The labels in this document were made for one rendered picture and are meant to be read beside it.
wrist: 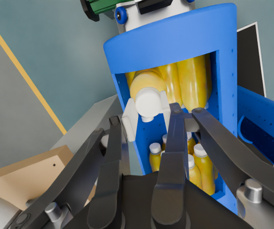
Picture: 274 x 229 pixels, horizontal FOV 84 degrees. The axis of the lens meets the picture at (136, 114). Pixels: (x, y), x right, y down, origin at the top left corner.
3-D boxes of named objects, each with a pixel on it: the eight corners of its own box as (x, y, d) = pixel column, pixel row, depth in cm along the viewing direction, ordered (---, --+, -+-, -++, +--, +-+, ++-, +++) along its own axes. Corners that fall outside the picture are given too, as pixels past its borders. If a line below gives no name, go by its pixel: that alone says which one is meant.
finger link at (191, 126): (172, 122, 14) (207, 116, 13) (167, 103, 18) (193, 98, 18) (175, 136, 14) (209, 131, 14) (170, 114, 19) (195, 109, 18)
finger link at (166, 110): (162, 109, 15) (170, 108, 15) (159, 91, 21) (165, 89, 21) (167, 135, 16) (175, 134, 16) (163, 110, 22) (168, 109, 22)
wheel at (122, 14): (123, 22, 44) (129, 21, 45) (118, 4, 43) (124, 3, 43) (117, 26, 48) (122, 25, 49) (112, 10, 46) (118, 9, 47)
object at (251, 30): (219, 172, 187) (224, 182, 173) (182, 51, 136) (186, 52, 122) (266, 161, 175) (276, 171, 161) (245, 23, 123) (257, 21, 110)
